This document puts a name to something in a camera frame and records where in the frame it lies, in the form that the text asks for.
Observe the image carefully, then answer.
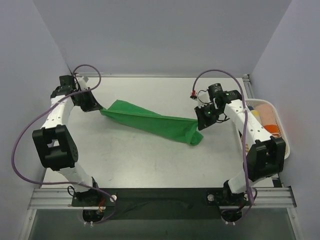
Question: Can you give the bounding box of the aluminium front frame rail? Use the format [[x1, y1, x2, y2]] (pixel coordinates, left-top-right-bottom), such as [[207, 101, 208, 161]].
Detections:
[[28, 187, 297, 210]]

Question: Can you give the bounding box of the yellow cream towel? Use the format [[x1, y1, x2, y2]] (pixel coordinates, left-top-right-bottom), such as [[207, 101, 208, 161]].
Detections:
[[250, 109, 262, 124]]

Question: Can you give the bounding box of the peach orange rolled towel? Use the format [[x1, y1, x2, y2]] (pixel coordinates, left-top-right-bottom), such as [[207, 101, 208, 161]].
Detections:
[[255, 104, 279, 138]]

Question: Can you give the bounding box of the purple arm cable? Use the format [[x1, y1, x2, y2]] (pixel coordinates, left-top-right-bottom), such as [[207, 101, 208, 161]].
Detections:
[[11, 64, 118, 223], [189, 69, 258, 224]]

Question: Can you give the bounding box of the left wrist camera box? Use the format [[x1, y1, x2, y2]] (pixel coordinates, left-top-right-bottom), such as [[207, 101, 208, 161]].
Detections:
[[75, 75, 89, 84]]

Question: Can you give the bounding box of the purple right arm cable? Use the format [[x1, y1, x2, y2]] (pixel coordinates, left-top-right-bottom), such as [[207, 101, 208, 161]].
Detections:
[[189, 69, 258, 224]]

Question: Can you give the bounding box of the black base mat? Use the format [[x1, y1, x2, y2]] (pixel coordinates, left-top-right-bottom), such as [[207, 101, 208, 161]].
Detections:
[[72, 187, 251, 221]]

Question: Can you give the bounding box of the green cloth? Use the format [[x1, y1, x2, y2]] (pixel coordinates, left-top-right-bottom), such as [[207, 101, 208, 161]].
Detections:
[[100, 99, 204, 146]]

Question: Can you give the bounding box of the white perforated plastic basket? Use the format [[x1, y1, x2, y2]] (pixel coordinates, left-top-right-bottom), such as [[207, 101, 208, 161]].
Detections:
[[245, 98, 291, 160]]

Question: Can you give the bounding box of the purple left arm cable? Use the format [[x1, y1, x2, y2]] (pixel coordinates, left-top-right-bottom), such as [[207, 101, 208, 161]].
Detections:
[[11, 64, 118, 223]]

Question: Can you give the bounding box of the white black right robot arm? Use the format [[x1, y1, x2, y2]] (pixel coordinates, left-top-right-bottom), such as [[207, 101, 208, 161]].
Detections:
[[193, 90, 286, 205]]

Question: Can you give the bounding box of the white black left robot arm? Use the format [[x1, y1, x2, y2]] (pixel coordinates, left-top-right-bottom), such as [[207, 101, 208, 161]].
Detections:
[[32, 75, 103, 206]]

